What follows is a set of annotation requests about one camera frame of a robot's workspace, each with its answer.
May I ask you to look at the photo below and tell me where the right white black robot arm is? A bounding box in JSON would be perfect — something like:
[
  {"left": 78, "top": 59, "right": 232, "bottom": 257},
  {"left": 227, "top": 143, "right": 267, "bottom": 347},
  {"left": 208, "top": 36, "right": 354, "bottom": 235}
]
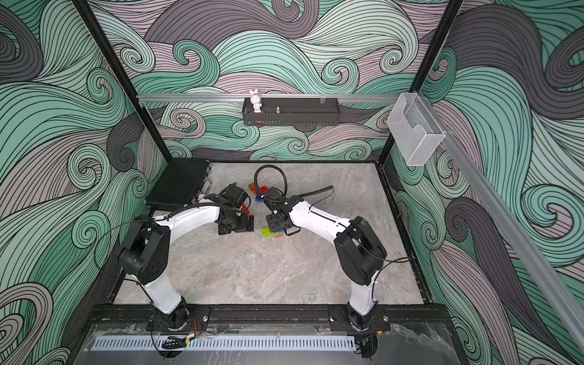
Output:
[{"left": 253, "top": 164, "right": 411, "bottom": 332}]

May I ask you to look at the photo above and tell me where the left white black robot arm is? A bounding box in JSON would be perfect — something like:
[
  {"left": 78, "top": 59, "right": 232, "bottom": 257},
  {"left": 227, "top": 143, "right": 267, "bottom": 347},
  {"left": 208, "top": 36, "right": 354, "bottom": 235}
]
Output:
[{"left": 118, "top": 183, "right": 254, "bottom": 331}]

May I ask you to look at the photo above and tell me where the black case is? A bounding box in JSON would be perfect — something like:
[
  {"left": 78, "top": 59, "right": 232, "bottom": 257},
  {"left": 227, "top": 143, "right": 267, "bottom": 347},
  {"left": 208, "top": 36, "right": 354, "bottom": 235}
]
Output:
[{"left": 146, "top": 158, "right": 211, "bottom": 211}]

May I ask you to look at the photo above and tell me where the white pink bunny figurine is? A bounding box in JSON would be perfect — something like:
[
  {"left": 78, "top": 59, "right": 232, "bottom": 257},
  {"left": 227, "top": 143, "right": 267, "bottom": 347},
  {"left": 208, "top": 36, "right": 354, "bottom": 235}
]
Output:
[{"left": 249, "top": 89, "right": 262, "bottom": 113}]

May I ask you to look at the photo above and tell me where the black wall shelf tray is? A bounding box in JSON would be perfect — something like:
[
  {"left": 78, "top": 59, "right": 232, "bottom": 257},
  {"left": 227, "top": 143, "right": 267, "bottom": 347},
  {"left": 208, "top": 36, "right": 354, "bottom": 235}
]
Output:
[{"left": 242, "top": 97, "right": 341, "bottom": 129}]

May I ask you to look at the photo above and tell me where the horizontal aluminium rail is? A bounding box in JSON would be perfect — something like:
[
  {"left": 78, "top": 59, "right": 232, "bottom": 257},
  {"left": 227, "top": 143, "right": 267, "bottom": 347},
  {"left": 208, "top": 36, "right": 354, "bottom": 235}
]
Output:
[{"left": 136, "top": 93, "right": 399, "bottom": 104}]

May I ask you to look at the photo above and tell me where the clear acrylic wall holder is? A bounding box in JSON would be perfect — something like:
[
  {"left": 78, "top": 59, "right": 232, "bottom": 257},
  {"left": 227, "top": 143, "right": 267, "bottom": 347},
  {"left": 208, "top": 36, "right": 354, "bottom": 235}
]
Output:
[{"left": 387, "top": 93, "right": 445, "bottom": 167}]

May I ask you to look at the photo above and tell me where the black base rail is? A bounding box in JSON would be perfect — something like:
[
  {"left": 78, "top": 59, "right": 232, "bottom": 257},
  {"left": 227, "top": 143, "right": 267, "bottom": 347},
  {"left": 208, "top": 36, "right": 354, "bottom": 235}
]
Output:
[{"left": 88, "top": 304, "right": 450, "bottom": 332}]

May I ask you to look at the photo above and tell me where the white slotted cable duct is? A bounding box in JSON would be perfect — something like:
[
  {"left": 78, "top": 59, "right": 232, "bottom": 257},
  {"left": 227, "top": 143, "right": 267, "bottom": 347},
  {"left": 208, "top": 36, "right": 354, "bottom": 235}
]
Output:
[{"left": 91, "top": 335, "right": 357, "bottom": 352}]

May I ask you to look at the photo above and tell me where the right wall aluminium rail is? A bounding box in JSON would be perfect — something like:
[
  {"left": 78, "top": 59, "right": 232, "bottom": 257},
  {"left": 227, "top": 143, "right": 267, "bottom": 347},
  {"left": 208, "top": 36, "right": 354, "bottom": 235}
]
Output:
[{"left": 416, "top": 93, "right": 583, "bottom": 349}]

